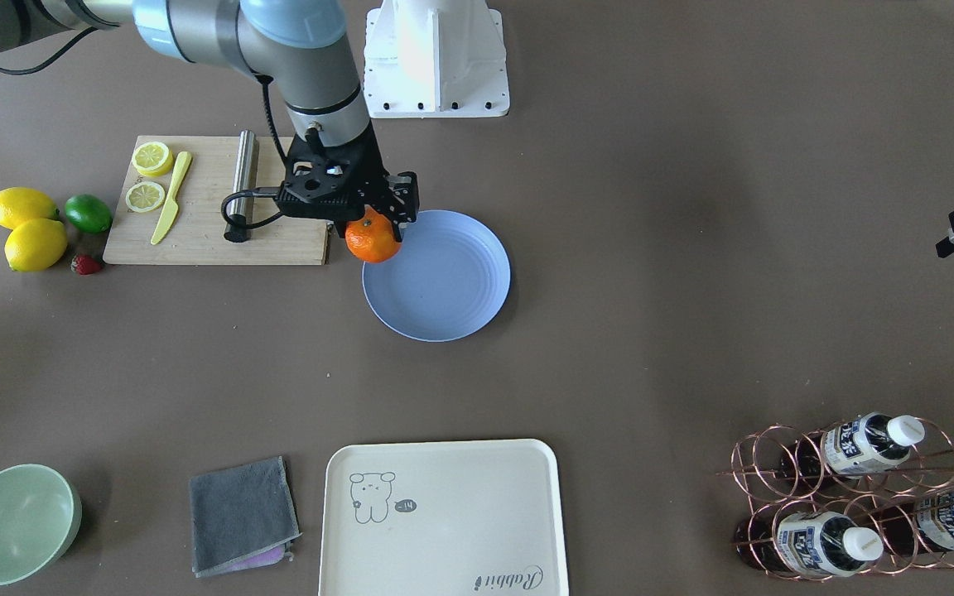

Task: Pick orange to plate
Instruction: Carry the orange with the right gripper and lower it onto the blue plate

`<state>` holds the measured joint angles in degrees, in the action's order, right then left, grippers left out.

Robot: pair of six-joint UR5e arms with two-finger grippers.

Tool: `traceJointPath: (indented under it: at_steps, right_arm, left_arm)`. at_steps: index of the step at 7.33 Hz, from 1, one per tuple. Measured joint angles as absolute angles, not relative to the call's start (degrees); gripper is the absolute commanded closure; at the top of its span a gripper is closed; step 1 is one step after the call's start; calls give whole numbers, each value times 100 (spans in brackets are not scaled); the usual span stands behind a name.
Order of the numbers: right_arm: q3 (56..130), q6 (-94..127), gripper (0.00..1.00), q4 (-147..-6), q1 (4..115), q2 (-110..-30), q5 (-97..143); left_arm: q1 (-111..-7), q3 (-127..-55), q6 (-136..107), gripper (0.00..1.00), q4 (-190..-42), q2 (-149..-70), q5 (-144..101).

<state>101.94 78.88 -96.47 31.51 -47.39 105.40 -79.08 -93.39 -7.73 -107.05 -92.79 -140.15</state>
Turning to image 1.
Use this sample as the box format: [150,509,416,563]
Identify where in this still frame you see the upper whole lemon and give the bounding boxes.
[0,186,58,230]

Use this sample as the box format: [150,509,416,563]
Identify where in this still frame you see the lower lemon slice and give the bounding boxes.
[123,180,166,214]

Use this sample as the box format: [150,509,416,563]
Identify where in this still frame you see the yellow plastic knife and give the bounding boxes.
[149,151,193,245]

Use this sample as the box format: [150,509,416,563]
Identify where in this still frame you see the red strawberry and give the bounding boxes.
[70,254,104,276]

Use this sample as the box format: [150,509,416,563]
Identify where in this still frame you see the steel muddler black tip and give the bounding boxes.
[224,129,258,243]

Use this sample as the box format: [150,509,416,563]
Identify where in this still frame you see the whole lemon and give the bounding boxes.
[0,186,58,230]
[4,219,68,272]

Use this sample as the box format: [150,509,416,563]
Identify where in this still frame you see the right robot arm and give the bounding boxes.
[0,1,419,241]

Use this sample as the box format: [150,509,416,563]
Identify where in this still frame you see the lower whole lemon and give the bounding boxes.
[4,219,68,272]

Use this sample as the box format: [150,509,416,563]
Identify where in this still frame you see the upper lemon slice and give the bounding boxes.
[130,141,175,177]

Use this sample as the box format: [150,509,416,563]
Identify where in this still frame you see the orange mandarin fruit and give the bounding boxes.
[344,206,402,263]

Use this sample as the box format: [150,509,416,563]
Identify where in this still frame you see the green bowl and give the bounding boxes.
[0,464,83,586]

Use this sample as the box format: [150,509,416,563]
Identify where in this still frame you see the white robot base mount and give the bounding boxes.
[364,1,511,118]

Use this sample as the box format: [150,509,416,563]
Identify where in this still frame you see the blue round plate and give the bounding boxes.
[361,209,512,343]

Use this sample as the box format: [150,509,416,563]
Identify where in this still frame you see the cream rabbit tray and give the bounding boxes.
[318,439,571,595]

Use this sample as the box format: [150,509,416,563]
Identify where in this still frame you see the middle dark drink bottle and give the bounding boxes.
[732,512,884,580]

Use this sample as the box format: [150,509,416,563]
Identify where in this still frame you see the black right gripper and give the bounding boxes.
[336,141,419,243]

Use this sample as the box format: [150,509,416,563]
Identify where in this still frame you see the copper wire bottle rack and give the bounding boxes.
[728,412,954,582]

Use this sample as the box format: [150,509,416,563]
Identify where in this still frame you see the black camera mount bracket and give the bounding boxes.
[275,135,367,222]

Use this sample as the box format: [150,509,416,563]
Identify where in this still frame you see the bamboo cutting board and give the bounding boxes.
[104,135,329,267]

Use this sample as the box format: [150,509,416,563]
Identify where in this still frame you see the lemon slice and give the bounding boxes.
[123,180,166,214]
[130,141,175,177]

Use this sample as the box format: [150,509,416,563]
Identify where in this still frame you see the grey folded cloth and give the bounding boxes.
[188,455,301,579]

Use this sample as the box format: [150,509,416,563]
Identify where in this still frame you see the dark drink bottle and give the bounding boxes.
[874,489,954,555]
[776,412,927,490]
[732,512,884,580]

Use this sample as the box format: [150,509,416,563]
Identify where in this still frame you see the green lime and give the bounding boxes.
[64,194,113,234]

